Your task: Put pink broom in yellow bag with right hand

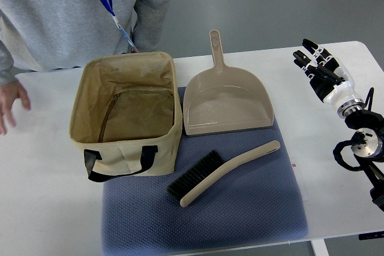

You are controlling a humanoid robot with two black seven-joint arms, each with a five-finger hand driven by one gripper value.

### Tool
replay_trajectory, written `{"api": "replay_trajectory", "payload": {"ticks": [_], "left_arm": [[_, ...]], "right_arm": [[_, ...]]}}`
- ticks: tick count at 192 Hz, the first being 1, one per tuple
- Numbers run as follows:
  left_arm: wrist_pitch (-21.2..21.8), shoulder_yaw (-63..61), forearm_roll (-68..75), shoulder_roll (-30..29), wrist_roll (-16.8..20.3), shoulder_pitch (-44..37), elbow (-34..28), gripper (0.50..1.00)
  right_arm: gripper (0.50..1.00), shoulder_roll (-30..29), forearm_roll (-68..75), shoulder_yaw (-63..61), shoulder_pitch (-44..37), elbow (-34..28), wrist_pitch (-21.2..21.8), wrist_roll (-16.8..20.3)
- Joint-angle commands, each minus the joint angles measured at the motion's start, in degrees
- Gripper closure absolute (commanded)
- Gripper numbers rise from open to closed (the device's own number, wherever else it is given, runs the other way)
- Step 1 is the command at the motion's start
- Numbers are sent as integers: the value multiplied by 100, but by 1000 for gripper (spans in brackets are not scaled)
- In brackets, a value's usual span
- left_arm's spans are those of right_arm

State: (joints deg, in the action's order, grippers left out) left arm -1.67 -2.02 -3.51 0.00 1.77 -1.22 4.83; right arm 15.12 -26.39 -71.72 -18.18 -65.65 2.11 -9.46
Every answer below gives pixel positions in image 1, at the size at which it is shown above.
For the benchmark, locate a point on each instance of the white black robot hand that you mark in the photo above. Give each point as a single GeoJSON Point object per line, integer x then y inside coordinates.
{"type": "Point", "coordinates": [329, 79]}

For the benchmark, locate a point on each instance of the person's bare hand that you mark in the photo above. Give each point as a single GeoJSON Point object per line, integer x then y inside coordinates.
{"type": "Point", "coordinates": [11, 92]}

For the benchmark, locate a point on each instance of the beige hand broom black bristles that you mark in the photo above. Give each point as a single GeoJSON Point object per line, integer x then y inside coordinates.
{"type": "Point", "coordinates": [211, 168]}

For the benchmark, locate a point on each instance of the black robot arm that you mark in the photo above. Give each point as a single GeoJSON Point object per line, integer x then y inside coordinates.
{"type": "Point", "coordinates": [366, 145]}

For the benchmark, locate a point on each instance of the person in grey sweatshirt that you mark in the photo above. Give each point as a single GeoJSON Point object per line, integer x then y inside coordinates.
{"type": "Point", "coordinates": [44, 35]}

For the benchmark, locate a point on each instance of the beige plastic dustpan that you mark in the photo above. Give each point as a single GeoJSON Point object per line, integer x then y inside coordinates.
{"type": "Point", "coordinates": [223, 98]}

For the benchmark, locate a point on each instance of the black table control panel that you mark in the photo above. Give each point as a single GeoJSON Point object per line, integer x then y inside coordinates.
{"type": "Point", "coordinates": [371, 235]}

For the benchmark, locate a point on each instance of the white table leg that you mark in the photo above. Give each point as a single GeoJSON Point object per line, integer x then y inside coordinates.
{"type": "Point", "coordinates": [319, 247]}

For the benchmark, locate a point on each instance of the yellow fabric bag black handle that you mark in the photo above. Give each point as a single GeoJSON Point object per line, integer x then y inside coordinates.
{"type": "Point", "coordinates": [127, 116]}

